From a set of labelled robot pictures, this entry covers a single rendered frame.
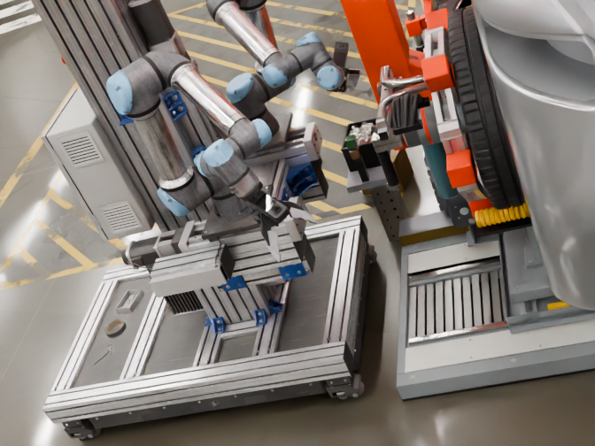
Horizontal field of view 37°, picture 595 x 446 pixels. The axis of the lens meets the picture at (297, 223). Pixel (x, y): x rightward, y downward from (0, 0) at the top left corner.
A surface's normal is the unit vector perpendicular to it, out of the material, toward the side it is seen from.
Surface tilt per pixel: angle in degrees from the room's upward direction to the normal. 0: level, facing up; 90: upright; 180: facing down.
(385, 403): 0
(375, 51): 90
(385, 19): 90
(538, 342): 0
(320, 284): 0
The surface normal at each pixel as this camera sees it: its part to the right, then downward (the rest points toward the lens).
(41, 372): -0.35, -0.77
